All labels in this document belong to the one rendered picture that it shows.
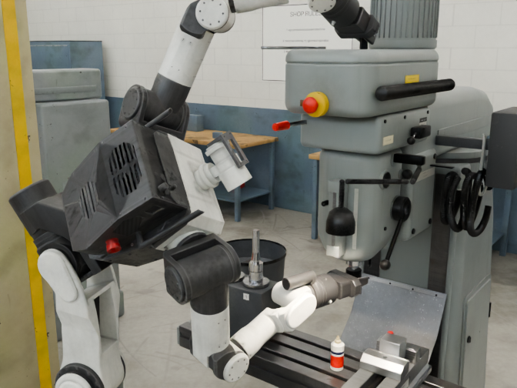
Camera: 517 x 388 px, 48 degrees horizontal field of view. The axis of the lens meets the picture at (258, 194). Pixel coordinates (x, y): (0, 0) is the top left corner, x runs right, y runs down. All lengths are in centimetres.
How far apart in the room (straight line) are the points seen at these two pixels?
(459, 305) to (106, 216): 128
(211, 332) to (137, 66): 738
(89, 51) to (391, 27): 731
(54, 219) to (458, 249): 126
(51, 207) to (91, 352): 40
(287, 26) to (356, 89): 548
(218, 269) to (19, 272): 184
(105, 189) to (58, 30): 878
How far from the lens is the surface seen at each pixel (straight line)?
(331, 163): 159
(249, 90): 720
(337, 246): 160
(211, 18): 142
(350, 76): 140
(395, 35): 176
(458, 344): 218
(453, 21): 599
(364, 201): 157
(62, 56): 875
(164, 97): 146
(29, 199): 157
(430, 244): 203
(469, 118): 215
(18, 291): 303
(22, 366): 319
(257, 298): 191
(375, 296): 214
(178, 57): 145
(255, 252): 192
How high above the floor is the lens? 189
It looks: 14 degrees down
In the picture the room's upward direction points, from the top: straight up
